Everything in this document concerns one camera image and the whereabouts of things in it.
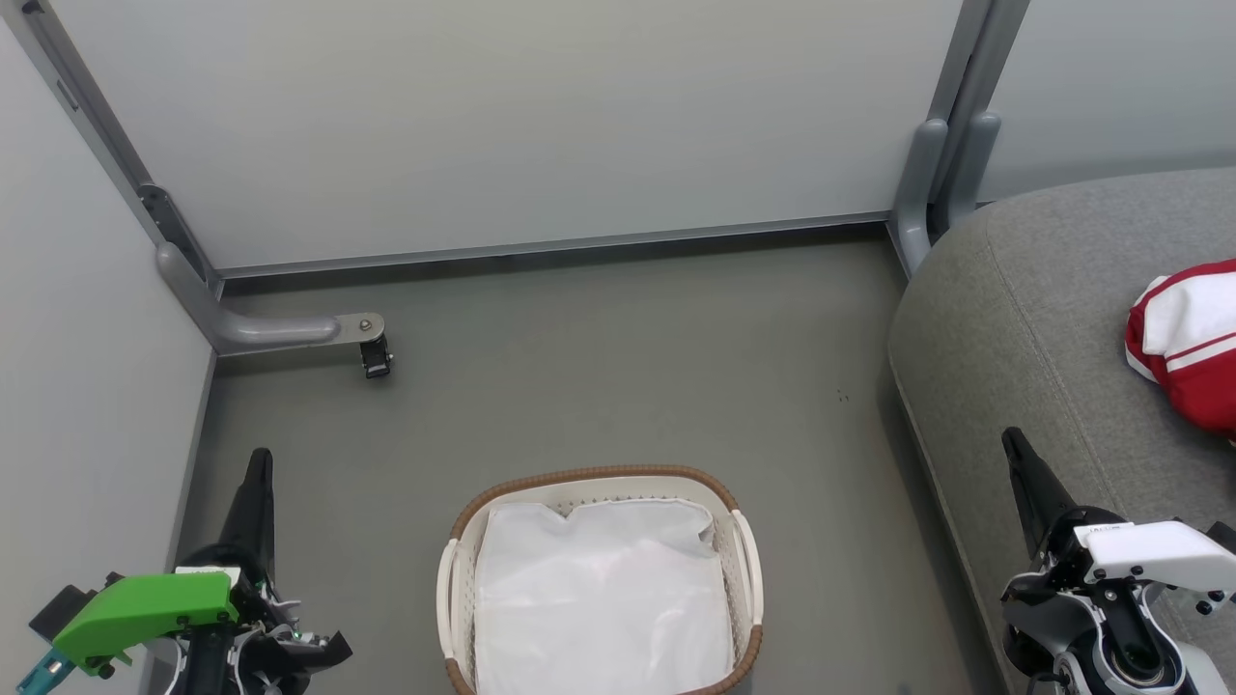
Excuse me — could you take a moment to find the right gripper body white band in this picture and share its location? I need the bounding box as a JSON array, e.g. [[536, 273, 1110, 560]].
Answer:
[[1002, 506, 1236, 616]]

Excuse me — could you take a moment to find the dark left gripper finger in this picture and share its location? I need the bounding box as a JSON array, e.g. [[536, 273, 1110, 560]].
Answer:
[[218, 447, 278, 581]]

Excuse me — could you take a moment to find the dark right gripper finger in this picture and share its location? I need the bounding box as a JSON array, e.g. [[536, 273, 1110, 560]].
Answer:
[[1001, 428, 1080, 563]]

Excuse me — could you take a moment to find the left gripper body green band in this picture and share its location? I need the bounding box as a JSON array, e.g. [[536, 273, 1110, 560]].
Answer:
[[28, 568, 283, 674]]

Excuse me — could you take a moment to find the red and white garment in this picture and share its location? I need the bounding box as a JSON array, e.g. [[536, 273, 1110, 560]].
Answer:
[[1124, 258, 1236, 442]]

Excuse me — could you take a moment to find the white basket with brown rim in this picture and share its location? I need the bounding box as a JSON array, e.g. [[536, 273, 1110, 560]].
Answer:
[[435, 464, 767, 695]]

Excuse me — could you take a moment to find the grey fabric sofa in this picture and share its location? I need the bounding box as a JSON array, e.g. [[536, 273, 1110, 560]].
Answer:
[[887, 168, 1236, 695]]

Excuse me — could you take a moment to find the grey metal partition foot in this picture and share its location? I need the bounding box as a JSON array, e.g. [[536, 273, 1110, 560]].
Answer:
[[155, 241, 386, 357]]

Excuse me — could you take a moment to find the black caster wheel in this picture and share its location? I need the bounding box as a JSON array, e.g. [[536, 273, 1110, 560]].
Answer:
[[358, 333, 395, 380]]

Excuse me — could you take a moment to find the left black cable teal plug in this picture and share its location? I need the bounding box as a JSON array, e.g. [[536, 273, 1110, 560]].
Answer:
[[14, 648, 77, 695]]

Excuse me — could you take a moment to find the grey partition bottom rail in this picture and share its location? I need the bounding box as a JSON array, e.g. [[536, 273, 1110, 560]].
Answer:
[[213, 209, 895, 284]]

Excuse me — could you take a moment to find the grey partition frame with hinge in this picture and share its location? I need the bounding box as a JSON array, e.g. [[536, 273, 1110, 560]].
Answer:
[[17, 0, 225, 295]]

